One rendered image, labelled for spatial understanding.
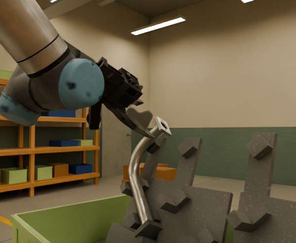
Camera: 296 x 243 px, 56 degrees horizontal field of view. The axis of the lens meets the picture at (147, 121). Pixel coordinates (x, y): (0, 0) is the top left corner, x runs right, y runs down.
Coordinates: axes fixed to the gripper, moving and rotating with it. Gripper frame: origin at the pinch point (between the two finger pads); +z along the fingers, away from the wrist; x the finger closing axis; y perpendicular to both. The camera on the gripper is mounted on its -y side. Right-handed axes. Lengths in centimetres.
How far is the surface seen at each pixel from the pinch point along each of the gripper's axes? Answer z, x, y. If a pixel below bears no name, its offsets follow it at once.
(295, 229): 8.3, -37.7, 15.2
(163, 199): 1.3, -22.6, -2.7
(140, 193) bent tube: 4.0, -14.4, -10.8
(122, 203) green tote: 11.8, -5.1, -25.6
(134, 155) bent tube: 3.5, -2.7, -9.4
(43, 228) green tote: -8.9, -14.2, -33.3
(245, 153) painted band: 511, 356, -109
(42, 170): 137, 321, -348
